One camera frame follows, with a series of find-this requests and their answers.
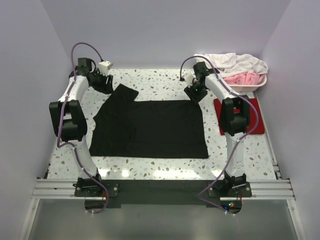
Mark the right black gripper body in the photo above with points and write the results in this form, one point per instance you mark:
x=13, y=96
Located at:
x=197, y=92

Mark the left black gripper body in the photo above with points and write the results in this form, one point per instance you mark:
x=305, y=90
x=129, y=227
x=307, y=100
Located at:
x=100, y=81

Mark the black t shirt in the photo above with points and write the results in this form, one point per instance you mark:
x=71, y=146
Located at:
x=160, y=129

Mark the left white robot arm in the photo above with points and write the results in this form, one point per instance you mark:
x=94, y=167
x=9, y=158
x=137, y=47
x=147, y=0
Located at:
x=69, y=121

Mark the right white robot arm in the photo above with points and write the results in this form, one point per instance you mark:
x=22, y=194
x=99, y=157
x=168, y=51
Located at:
x=234, y=118

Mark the white crumpled t shirt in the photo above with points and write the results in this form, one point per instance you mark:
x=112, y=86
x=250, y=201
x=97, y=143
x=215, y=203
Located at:
x=231, y=64

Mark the pink crumpled t shirt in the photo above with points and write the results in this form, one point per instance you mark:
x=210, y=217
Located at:
x=245, y=79

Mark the white perforated laundry basket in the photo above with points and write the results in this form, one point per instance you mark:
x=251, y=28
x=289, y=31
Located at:
x=225, y=72

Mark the folded red t shirt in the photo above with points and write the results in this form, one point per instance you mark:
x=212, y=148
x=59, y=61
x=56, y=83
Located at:
x=259, y=130

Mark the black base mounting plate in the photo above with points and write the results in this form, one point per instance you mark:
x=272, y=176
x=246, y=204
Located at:
x=113, y=194

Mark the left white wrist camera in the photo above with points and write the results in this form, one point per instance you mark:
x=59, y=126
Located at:
x=104, y=67

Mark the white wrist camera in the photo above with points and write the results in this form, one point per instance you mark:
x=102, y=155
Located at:
x=188, y=78
x=104, y=67

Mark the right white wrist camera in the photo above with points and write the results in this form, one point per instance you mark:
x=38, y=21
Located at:
x=188, y=78

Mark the aluminium extrusion rail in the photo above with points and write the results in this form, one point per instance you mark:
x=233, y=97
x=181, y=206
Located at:
x=261, y=189

